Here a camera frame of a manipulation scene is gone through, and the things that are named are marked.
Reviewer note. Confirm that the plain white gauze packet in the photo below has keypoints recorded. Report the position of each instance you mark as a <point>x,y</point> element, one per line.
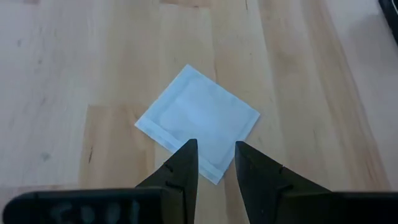
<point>199,112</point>

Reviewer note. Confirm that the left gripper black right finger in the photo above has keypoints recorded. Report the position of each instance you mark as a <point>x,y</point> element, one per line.
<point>295,205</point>

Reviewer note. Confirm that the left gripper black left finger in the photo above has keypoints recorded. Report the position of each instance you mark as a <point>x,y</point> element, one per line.
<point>124,207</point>

